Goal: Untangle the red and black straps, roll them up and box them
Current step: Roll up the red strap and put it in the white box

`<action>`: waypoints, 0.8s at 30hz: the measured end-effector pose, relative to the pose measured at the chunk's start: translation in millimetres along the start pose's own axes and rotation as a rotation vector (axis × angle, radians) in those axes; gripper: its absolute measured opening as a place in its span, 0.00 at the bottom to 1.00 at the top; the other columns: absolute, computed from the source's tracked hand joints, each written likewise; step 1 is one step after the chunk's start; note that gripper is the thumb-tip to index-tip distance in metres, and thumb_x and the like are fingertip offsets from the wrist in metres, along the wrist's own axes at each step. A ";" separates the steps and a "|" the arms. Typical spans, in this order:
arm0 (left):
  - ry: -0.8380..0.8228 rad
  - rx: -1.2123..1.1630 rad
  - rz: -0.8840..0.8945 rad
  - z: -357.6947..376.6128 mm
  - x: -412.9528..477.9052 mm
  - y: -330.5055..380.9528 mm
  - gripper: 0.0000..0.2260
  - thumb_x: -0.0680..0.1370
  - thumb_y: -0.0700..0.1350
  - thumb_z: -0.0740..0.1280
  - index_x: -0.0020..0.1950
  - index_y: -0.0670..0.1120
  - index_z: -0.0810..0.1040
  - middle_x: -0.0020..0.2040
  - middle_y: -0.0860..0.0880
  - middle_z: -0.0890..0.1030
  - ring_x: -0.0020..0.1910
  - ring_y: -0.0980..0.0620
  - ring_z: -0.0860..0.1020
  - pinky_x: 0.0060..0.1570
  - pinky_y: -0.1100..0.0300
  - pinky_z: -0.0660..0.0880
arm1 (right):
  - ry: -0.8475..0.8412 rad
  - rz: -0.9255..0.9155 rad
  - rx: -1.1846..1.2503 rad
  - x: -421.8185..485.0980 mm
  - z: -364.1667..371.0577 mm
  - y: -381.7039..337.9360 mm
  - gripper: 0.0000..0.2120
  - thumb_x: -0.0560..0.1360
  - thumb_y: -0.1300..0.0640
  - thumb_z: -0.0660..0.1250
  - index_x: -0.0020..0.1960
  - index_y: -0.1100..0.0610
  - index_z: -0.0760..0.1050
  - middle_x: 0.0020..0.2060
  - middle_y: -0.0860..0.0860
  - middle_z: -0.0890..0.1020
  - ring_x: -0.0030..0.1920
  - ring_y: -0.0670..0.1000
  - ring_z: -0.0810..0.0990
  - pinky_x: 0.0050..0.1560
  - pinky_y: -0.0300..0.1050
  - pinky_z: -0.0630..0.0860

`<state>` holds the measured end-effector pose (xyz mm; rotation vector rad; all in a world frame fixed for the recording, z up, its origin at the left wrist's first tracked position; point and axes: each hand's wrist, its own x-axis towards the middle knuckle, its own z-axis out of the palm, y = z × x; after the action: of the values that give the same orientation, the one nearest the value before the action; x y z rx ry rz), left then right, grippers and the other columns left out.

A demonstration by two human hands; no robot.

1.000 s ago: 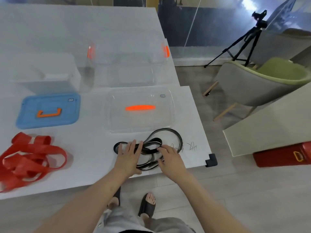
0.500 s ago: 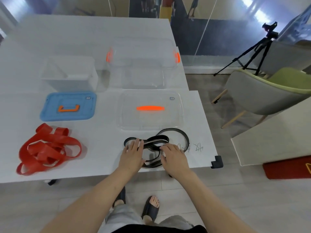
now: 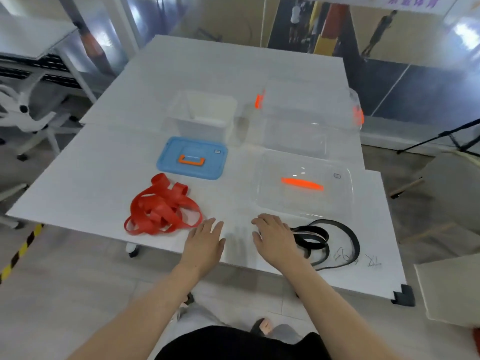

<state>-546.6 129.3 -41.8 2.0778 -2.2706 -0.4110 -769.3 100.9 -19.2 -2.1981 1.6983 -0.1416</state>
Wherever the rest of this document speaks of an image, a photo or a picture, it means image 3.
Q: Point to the white mesh office chair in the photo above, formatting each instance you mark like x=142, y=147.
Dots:
x=22, y=119

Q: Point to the red yellow pillar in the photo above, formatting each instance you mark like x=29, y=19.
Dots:
x=322, y=44

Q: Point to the white window frame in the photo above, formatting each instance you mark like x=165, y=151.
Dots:
x=123, y=26

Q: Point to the beige table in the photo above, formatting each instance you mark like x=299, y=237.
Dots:
x=450, y=288

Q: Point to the black shirt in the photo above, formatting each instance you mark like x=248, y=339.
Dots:
x=232, y=344

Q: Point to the person's right hand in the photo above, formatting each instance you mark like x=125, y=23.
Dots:
x=279, y=247

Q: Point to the large clear plastic box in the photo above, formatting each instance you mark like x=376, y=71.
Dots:
x=359, y=116

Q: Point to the black tripod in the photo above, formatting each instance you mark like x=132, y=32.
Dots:
x=450, y=133

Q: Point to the white banner purple print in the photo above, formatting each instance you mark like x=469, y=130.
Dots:
x=412, y=1

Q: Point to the person's left hand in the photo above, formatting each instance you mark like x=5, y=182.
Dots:
x=202, y=251

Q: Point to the person's left forearm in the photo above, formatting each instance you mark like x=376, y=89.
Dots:
x=142, y=318

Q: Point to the white folding desk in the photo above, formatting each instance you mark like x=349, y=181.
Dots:
x=30, y=37

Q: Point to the grey chair wooden legs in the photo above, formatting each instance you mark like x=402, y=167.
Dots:
x=457, y=183

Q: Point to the person's right forearm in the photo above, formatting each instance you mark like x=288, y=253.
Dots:
x=337, y=318

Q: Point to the yellow black floor tape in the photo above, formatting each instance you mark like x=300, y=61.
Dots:
x=22, y=249

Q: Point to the table caster wheel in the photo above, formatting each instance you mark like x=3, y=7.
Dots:
x=133, y=251

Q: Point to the small clear plastic box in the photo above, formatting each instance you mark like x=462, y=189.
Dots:
x=206, y=123

